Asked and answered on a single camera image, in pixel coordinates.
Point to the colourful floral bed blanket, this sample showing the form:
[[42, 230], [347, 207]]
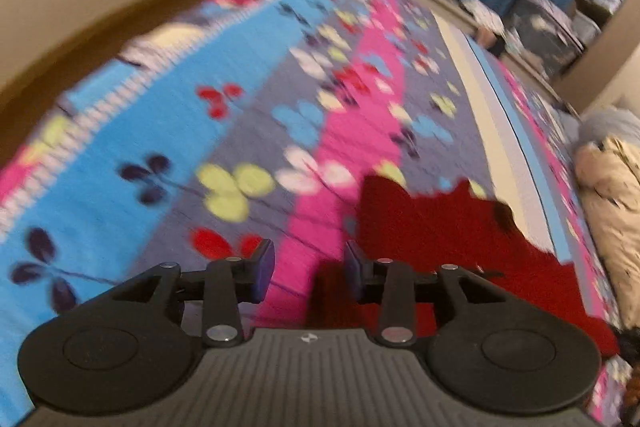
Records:
[[242, 120]]

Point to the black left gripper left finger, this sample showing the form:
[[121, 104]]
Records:
[[138, 342]]

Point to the grey pillow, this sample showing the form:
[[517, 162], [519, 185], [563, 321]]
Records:
[[609, 121]]

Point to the dark red knit sweater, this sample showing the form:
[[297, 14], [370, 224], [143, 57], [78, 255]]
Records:
[[476, 234]]

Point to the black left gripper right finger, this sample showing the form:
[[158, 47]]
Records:
[[484, 346]]

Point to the dark cluttered cabinet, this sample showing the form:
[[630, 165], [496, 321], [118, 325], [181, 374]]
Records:
[[546, 37]]

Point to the cream star-print quilt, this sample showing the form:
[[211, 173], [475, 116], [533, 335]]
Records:
[[607, 174]]

